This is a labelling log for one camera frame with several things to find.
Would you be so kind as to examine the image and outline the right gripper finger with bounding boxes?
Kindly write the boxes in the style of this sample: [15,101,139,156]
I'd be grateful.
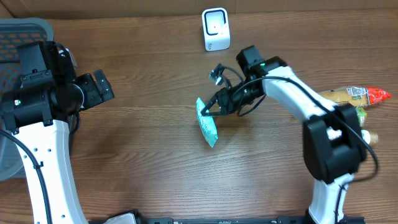
[201,108,224,116]
[203,94,218,111]

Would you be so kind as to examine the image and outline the teal wet wipes packet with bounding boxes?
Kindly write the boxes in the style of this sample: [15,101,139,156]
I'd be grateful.
[196,98,218,147]

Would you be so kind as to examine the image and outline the orange spaghetti packet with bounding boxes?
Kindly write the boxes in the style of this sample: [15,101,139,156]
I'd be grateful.
[318,86,391,108]

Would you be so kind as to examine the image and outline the green snack packet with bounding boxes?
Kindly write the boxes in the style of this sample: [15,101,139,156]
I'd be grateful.
[356,107,367,127]

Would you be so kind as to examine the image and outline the white cream tube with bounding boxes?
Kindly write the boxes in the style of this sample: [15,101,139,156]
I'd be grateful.
[361,129,379,146]

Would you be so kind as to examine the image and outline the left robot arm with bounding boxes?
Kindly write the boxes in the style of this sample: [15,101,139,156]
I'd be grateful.
[1,41,114,223]

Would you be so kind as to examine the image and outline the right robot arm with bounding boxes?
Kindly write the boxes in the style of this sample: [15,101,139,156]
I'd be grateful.
[196,45,368,223]

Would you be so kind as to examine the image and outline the white barcode scanner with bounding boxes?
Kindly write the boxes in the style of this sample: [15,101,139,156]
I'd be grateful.
[201,7,231,52]

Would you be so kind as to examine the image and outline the grey plastic basket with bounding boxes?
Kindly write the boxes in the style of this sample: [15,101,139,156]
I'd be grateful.
[1,18,54,181]

